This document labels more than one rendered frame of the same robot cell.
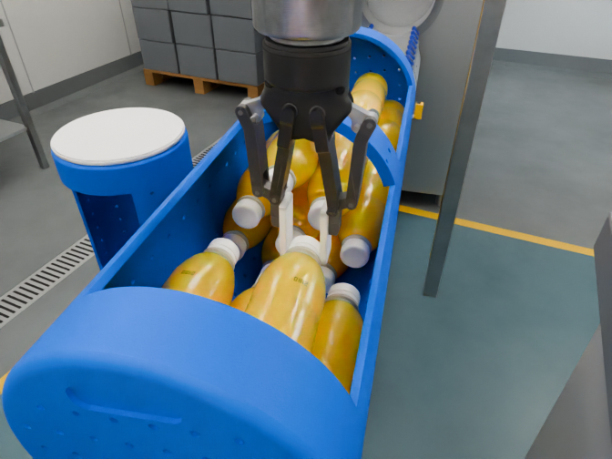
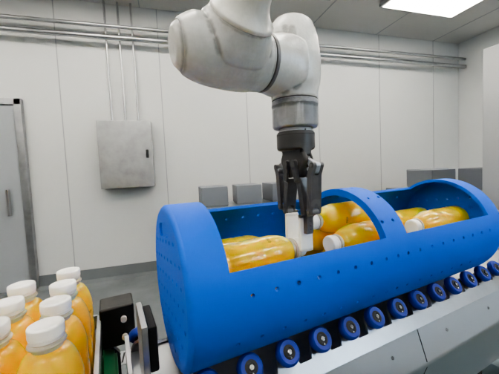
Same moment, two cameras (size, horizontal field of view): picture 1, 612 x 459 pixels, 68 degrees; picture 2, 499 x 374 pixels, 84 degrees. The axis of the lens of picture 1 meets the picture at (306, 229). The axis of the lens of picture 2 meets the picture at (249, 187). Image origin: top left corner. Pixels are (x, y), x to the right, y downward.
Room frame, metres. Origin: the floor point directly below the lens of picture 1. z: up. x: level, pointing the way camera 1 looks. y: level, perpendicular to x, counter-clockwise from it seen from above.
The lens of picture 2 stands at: (-0.03, -0.36, 1.29)
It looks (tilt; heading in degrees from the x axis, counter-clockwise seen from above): 3 degrees down; 49
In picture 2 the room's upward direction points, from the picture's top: 3 degrees counter-clockwise
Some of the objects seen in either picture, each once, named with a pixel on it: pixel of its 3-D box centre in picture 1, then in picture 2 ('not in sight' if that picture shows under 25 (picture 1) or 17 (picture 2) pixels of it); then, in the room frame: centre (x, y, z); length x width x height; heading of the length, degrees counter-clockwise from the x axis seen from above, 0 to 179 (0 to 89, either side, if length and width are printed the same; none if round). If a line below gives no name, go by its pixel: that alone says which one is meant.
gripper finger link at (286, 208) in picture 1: (286, 225); (292, 229); (0.41, 0.02, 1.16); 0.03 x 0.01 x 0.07; 166
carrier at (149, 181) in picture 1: (158, 282); not in sight; (0.93, 0.41, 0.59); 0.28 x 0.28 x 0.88
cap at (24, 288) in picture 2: not in sight; (21, 292); (-0.03, 0.25, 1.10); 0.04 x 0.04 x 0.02
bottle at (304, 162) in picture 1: (298, 147); (344, 216); (0.60, 0.01, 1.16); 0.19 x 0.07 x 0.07; 166
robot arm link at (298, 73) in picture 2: not in sight; (287, 59); (0.39, 0.00, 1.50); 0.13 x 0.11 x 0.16; 172
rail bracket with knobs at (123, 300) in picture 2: not in sight; (117, 323); (0.13, 0.32, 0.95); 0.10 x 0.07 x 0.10; 76
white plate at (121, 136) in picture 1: (119, 133); not in sight; (0.93, 0.41, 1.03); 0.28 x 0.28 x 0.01
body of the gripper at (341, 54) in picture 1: (306, 87); (295, 154); (0.40, 0.00, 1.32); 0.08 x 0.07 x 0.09; 76
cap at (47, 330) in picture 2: not in sight; (46, 335); (-0.01, 0.06, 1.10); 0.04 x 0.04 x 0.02
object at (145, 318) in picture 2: not in sight; (148, 347); (0.13, 0.12, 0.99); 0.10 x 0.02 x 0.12; 76
